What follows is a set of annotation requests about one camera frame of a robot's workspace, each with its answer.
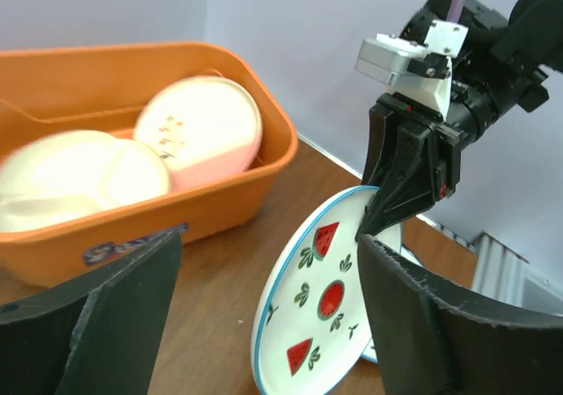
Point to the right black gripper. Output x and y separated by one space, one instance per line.
499 66

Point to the aluminium frame rail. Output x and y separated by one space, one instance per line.
505 276

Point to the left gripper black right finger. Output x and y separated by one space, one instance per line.
433 336

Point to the orange plastic bin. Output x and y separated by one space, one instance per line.
45 91

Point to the cream and pink branch plate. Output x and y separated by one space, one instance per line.
204 128

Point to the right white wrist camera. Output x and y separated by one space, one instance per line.
420 71

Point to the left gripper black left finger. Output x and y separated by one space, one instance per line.
98 333

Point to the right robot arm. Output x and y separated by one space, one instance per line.
406 109

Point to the white divided plate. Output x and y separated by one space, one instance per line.
73 174

